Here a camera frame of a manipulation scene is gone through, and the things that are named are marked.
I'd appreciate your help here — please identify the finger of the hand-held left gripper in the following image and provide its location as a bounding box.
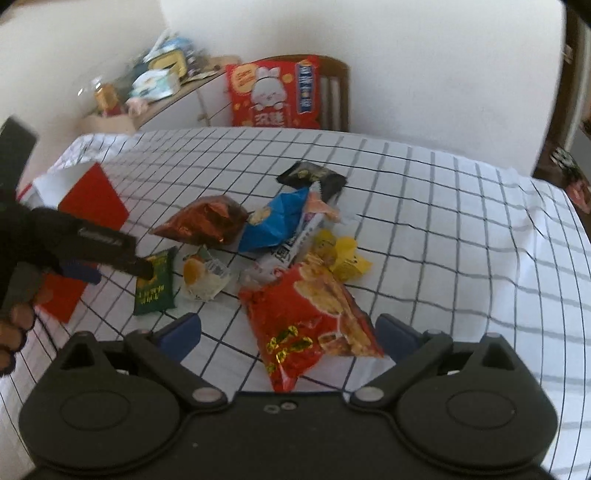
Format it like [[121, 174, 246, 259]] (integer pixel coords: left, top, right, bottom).
[[61, 258, 103, 285], [117, 255, 156, 281]]

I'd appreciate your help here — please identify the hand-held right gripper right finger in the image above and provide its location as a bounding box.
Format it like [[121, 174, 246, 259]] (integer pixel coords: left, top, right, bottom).
[[348, 314, 520, 411]]

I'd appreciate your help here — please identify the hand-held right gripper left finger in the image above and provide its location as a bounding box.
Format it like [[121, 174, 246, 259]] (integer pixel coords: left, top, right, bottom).
[[46, 313, 229, 411]]

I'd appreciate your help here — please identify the green snack packet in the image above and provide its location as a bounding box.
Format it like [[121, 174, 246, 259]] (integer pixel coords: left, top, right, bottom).
[[133, 246, 179, 317]]

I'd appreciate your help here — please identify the red cardboard box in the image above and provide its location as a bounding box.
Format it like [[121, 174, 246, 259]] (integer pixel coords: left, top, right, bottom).
[[18, 161, 131, 324]]

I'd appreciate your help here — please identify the person's left hand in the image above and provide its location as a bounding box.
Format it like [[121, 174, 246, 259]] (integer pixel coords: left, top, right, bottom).
[[0, 285, 47, 376]]

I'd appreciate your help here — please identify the clear egg yolk pastry packet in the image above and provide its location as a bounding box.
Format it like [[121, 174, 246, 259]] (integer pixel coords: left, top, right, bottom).
[[179, 246, 232, 302]]

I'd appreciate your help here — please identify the yellow candy packet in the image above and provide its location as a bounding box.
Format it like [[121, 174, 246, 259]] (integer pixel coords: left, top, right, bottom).
[[330, 251, 373, 283], [314, 230, 357, 259]]

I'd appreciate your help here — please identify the brown foil snack bag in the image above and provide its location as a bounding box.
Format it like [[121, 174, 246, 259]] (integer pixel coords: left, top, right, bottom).
[[151, 195, 251, 246]]

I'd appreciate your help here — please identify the red chips bag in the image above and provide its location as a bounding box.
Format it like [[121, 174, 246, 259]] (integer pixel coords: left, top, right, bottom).
[[239, 262, 385, 394]]

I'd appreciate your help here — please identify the checked white tablecloth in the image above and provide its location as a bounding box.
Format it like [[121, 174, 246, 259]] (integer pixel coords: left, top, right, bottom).
[[0, 127, 591, 480]]

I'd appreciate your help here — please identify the white long snack packet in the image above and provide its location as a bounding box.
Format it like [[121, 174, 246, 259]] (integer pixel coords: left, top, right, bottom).
[[255, 181, 343, 278]]

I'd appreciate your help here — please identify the blue cookie packet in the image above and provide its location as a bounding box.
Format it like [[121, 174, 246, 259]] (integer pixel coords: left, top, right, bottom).
[[239, 187, 311, 253]]

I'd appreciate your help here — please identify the orange jar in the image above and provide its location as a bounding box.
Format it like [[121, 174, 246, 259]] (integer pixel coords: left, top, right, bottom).
[[95, 83, 119, 112]]

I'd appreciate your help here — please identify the white cabinet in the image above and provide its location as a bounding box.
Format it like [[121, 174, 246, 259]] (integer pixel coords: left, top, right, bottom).
[[82, 59, 242, 136]]

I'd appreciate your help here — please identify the black snack packet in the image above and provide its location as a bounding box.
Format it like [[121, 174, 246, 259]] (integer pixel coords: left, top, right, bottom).
[[276, 161, 347, 202]]

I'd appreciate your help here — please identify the white tissue pack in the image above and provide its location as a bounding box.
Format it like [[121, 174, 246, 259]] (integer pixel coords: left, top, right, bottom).
[[130, 69, 182, 101]]

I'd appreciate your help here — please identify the yellow green box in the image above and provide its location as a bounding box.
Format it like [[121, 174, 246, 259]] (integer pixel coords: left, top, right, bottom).
[[147, 47, 191, 78]]

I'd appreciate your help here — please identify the large red rabbit print bag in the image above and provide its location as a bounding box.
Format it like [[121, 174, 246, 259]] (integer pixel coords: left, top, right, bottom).
[[225, 54, 322, 131]]

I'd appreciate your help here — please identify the wooden chair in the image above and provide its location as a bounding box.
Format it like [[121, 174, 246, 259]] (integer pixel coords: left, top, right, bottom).
[[259, 54, 352, 133]]

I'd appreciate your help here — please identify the dark wooden door frame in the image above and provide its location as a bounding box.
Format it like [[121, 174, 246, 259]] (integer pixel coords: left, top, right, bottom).
[[531, 7, 591, 185]]

